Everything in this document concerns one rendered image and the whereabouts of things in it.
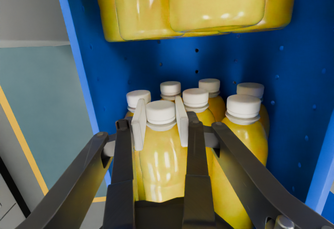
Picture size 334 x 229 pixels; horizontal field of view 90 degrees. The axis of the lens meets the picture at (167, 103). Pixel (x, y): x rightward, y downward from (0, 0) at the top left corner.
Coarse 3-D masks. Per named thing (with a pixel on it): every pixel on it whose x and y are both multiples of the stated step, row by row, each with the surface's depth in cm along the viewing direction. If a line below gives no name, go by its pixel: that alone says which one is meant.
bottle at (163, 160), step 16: (160, 128) 20; (176, 128) 21; (144, 144) 21; (160, 144) 20; (176, 144) 20; (144, 160) 21; (160, 160) 20; (176, 160) 20; (144, 176) 22; (160, 176) 21; (176, 176) 21; (144, 192) 25; (160, 192) 22; (176, 192) 22
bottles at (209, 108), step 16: (112, 0) 19; (112, 16) 20; (112, 32) 21; (208, 32) 20; (240, 32) 22; (208, 80) 31; (128, 96) 25; (144, 96) 25; (192, 96) 24; (208, 96) 31; (256, 96) 25; (128, 112) 27; (208, 112) 25; (224, 112) 31; (208, 160) 26
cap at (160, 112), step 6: (150, 102) 22; (156, 102) 22; (162, 102) 22; (168, 102) 22; (150, 108) 20; (156, 108) 20; (162, 108) 20; (168, 108) 20; (174, 108) 20; (150, 114) 20; (156, 114) 20; (162, 114) 20; (168, 114) 20; (174, 114) 21; (150, 120) 20; (156, 120) 20; (162, 120) 20; (168, 120) 20
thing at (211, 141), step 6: (192, 114) 17; (192, 120) 16; (198, 120) 16; (204, 126) 15; (210, 126) 15; (204, 132) 14; (210, 132) 14; (210, 138) 14; (216, 138) 14; (210, 144) 14; (216, 144) 14
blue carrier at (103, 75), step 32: (64, 0) 16; (96, 0) 22; (320, 0) 19; (96, 32) 22; (256, 32) 27; (288, 32) 23; (320, 32) 19; (96, 64) 22; (128, 64) 29; (192, 64) 34; (224, 64) 32; (256, 64) 29; (288, 64) 24; (320, 64) 19; (96, 96) 22; (160, 96) 35; (224, 96) 35; (288, 96) 24; (320, 96) 19; (96, 128) 21; (288, 128) 25; (320, 128) 18; (288, 160) 25; (320, 160) 12; (320, 192) 12
